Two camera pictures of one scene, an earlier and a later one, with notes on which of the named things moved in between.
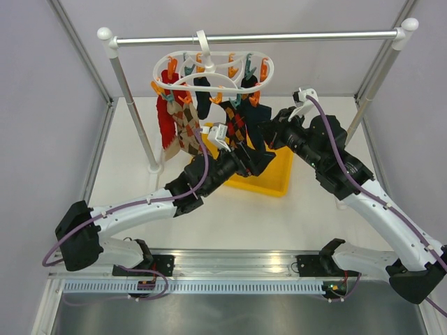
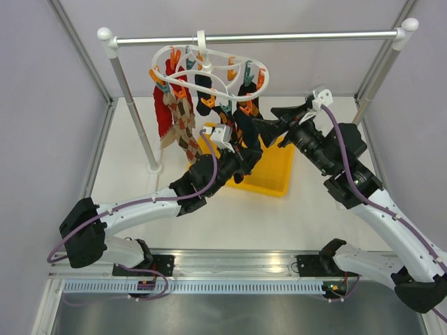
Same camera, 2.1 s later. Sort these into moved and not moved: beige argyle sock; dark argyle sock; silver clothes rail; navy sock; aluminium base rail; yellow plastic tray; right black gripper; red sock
Moved: beige argyle sock; navy sock; red sock; dark argyle sock
Not moved: right black gripper; yellow plastic tray; aluminium base rail; silver clothes rail
